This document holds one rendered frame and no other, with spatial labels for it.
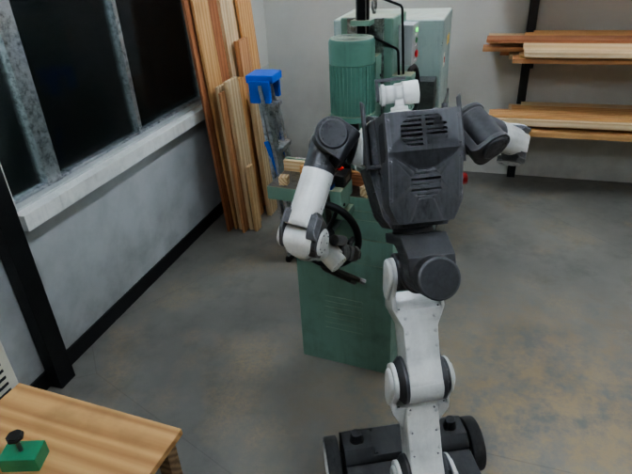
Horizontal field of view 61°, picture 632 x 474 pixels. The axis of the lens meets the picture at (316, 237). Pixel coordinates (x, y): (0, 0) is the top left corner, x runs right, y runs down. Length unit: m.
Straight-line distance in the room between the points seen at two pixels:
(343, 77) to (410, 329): 0.98
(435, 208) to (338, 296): 1.09
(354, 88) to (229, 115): 1.60
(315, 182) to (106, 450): 1.00
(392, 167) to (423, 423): 0.83
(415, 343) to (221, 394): 1.22
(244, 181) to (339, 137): 2.30
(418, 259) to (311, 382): 1.30
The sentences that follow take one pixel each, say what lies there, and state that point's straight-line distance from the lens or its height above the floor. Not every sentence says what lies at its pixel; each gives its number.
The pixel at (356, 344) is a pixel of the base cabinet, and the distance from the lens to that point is 2.57.
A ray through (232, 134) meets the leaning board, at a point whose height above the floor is 0.71.
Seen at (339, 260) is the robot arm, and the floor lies 0.91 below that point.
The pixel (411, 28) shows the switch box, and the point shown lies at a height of 1.47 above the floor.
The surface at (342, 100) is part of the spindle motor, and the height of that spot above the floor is 1.26.
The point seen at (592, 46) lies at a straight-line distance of 4.06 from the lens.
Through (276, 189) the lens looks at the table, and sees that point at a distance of 2.29.
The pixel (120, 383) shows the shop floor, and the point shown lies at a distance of 2.82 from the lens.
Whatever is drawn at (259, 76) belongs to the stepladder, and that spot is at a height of 1.15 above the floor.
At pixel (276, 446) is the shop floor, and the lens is 2.37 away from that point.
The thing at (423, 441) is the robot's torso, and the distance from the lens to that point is 1.82.
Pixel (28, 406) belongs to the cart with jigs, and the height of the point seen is 0.53.
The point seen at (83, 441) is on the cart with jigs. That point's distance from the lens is 1.86.
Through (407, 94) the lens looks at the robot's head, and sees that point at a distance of 1.59.
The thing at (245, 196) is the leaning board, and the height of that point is 0.27.
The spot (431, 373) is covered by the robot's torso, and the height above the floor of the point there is 0.68.
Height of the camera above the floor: 1.82
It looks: 29 degrees down
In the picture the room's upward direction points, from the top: 3 degrees counter-clockwise
